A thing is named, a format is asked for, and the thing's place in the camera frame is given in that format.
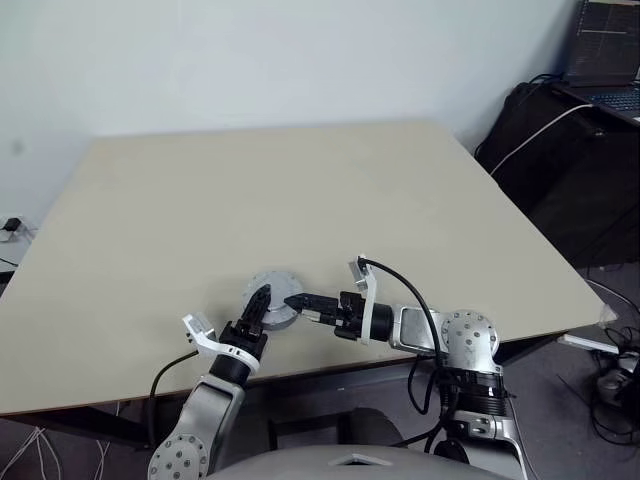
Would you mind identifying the white flat bar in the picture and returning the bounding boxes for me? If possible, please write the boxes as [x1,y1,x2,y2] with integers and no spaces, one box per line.
[557,332,621,351]

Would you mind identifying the thin white floor wires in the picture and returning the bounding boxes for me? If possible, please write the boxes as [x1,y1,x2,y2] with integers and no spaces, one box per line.
[9,427,111,480]

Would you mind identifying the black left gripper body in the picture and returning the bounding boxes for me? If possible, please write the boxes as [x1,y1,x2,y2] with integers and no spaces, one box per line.
[219,320,269,359]

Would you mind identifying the white cable over bag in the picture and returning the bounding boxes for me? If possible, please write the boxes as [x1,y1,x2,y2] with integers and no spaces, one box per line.
[488,103,599,176]

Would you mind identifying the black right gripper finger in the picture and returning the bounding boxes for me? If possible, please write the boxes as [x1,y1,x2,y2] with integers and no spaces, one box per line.
[297,309,341,327]
[282,292,343,312]

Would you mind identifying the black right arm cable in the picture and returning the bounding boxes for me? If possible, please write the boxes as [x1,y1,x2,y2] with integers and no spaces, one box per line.
[360,257,454,419]

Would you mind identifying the black floor cable tangle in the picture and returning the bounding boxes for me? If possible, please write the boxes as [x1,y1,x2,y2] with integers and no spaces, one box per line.
[587,309,640,446]

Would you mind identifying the silver robot torso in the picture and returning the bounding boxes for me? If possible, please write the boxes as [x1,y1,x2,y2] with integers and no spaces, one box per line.
[204,442,521,480]

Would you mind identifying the grey device on floor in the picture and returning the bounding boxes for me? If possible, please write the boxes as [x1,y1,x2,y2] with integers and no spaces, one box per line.
[597,352,640,396]

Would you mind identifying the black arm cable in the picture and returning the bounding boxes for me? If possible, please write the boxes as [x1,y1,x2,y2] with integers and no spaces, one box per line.
[147,349,204,449]
[360,257,454,419]

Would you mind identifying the open black laptop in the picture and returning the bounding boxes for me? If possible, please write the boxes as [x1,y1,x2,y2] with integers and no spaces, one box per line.
[562,0,640,119]

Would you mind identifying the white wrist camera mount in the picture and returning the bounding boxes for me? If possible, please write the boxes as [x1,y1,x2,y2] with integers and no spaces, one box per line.
[348,255,380,346]
[180,312,261,374]

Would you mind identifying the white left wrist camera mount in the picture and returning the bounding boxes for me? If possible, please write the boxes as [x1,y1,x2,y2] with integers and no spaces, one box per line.
[180,312,261,374]

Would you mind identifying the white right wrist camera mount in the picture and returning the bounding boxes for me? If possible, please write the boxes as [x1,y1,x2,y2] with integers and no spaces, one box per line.
[348,255,380,346]

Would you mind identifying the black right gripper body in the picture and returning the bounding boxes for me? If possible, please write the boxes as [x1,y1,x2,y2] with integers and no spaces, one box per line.
[330,291,369,343]

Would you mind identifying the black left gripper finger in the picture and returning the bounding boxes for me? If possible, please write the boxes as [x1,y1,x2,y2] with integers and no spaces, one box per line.
[255,285,274,333]
[241,285,265,329]

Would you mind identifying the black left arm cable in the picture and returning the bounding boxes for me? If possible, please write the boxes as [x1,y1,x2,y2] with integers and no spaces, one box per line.
[147,349,204,449]

